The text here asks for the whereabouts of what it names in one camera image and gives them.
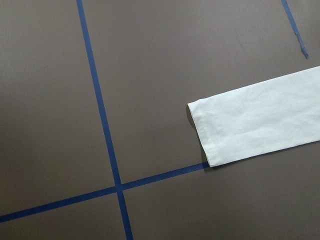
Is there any cream long-sleeve printed shirt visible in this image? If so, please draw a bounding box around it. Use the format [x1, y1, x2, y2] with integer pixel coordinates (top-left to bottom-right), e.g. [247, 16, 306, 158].
[188, 67, 320, 167]

